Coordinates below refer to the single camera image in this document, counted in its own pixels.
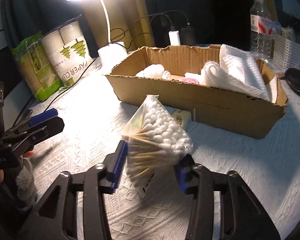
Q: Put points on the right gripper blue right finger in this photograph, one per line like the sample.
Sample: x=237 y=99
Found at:
x=184 y=175

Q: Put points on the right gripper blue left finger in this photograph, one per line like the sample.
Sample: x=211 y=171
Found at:
x=114 y=163

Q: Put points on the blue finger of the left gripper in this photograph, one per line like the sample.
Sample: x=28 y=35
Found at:
x=37 y=119
x=35 y=134

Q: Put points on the cotton swab bag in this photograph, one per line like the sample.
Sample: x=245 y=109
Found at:
x=155 y=141

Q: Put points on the cartoon tissue packet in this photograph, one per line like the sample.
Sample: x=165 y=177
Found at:
x=182 y=117

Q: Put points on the white fluffy ball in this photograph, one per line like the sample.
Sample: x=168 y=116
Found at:
x=155 y=71

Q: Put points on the white towel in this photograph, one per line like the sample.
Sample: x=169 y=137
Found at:
x=244 y=71

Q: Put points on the green paper cup pack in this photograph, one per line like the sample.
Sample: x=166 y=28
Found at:
x=36 y=68

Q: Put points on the white paper cup pack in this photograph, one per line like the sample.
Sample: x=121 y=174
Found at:
x=68 y=51

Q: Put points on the white tablecloth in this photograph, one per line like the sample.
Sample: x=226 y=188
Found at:
x=94 y=119

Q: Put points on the cardboard box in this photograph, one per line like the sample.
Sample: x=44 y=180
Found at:
x=225 y=109

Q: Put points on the black power adapter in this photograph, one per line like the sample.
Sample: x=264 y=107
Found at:
x=187 y=36

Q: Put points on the yellow curtain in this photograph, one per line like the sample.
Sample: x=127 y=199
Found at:
x=140 y=24

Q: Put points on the white phone charger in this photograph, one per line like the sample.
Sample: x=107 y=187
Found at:
x=174 y=36

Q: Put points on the black round zip case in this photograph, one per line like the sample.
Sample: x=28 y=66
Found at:
x=292 y=78

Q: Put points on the white perforated basket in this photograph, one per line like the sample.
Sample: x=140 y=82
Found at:
x=286 y=53

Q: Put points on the clear water bottle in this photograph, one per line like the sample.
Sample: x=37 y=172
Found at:
x=260 y=25

